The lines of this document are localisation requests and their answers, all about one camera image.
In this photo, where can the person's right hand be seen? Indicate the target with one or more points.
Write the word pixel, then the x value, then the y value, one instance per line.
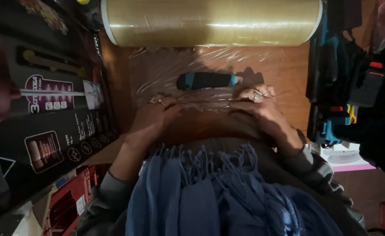
pixel 261 111

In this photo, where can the person's left hand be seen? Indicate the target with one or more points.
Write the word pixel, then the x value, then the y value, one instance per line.
pixel 156 113

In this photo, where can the person's right fingers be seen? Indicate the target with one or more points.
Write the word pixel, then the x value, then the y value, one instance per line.
pixel 256 93

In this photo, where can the person's left fingers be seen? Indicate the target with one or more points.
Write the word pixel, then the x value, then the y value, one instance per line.
pixel 169 103

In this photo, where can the clear cling film sheet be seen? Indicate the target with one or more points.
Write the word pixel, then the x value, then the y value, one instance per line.
pixel 209 65

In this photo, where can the silver rings on right hand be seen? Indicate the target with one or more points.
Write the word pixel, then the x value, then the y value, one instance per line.
pixel 258 95

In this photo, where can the silver rings on hand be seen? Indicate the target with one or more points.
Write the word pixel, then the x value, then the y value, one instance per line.
pixel 258 95
pixel 154 99

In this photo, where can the silver rings on left hand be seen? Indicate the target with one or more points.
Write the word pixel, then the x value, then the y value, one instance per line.
pixel 154 99

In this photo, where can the black and teal utility knife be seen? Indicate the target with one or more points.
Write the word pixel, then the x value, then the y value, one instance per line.
pixel 207 80

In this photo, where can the large roll of cling film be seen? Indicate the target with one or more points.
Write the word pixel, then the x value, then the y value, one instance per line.
pixel 212 21

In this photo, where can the rack of teal power tools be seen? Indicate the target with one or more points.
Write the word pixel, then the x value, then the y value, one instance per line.
pixel 353 85

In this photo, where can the blue fringed scarf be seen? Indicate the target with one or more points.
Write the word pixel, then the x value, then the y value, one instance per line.
pixel 218 193

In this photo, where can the white and pink box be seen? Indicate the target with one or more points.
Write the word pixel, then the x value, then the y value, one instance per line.
pixel 343 157

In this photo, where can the black printed carton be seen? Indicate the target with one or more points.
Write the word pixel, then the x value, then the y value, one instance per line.
pixel 48 95

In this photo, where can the red plastic crate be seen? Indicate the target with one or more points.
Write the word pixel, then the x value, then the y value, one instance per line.
pixel 69 200

